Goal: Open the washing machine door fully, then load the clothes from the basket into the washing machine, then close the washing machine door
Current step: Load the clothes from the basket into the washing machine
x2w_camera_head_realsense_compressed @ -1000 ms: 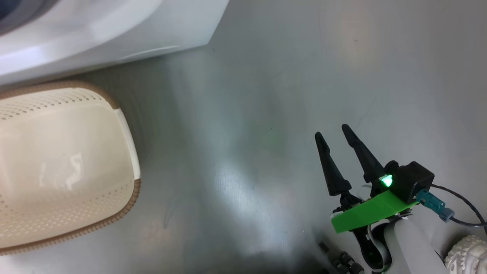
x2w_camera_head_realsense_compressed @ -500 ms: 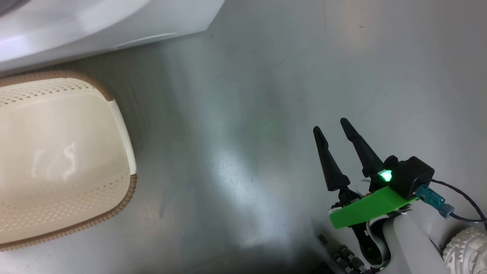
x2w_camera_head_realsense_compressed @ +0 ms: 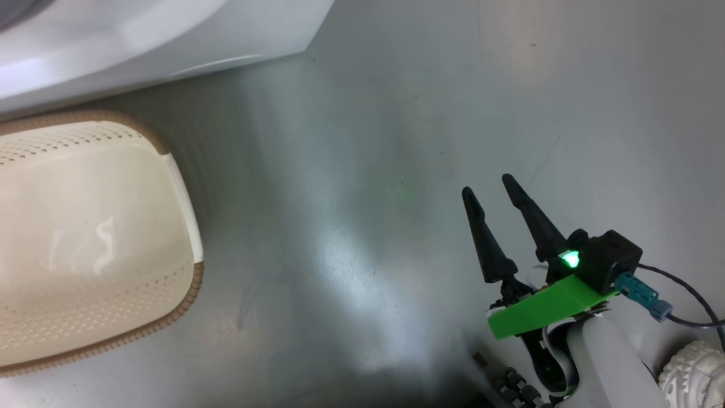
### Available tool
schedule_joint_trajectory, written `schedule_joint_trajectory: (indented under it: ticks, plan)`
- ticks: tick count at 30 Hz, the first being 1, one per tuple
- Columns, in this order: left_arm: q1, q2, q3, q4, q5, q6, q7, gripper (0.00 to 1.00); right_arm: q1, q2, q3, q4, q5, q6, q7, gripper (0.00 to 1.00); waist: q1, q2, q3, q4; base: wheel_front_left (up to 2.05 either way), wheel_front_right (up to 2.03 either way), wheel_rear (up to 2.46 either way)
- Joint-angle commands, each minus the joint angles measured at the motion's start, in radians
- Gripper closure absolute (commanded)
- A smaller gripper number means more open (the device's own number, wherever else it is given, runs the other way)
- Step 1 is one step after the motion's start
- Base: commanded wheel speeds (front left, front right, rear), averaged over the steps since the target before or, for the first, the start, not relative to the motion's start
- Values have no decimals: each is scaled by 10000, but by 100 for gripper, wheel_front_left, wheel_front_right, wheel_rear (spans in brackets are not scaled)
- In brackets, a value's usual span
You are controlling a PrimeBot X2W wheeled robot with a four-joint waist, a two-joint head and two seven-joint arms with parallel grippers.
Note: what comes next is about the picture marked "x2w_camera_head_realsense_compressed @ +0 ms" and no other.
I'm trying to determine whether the cream perforated laundry basket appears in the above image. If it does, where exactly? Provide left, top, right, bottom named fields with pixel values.
left=0, top=110, right=205, bottom=379

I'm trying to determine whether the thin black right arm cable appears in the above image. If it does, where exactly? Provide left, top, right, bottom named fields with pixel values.
left=637, top=263, right=725, bottom=353

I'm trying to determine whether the black segmented cable chain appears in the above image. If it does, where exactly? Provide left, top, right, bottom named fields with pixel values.
left=472, top=351, right=545, bottom=408

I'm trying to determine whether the teal camera cable connector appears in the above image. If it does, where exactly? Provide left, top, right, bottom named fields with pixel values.
left=614, top=271, right=674, bottom=323

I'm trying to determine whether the white ribbed rounded object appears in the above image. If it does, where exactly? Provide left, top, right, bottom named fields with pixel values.
left=656, top=339, right=725, bottom=408

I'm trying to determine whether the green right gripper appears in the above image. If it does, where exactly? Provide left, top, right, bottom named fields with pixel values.
left=461, top=173, right=619, bottom=341

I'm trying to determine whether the white front-load washing machine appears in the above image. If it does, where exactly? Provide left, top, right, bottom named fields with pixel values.
left=0, top=0, right=336, bottom=115

